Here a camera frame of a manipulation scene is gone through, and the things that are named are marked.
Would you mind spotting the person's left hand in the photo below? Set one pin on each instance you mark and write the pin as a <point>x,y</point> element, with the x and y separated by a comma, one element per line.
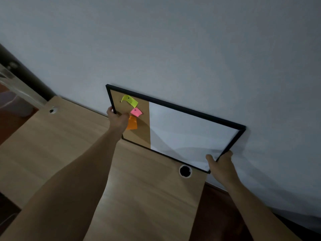
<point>118,122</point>

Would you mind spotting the person's right hand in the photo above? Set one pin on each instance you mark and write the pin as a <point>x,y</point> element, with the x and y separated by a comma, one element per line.
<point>224,170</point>

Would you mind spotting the framed cork and white board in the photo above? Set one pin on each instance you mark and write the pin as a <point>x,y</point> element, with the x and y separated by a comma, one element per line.
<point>188,133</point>

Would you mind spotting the person's right forearm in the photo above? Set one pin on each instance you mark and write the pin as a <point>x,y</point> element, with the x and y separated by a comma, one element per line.
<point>255,213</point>

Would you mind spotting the person's left forearm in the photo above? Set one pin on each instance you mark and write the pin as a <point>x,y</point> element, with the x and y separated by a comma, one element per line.
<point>62,198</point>

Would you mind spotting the orange sticky note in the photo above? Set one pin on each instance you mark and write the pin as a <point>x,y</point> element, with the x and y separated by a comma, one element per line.
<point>132,124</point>

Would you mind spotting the pink sticky note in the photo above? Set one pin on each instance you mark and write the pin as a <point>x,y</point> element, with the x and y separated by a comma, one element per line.
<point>136,112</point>

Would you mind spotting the green sticky note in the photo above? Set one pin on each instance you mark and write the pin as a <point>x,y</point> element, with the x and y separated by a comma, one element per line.
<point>130,100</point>

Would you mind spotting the light wooden table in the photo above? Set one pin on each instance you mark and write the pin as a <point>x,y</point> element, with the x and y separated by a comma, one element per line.
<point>50,138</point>

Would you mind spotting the translucent plastic bin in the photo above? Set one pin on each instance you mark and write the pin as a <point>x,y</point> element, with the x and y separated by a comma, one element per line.
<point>15,105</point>

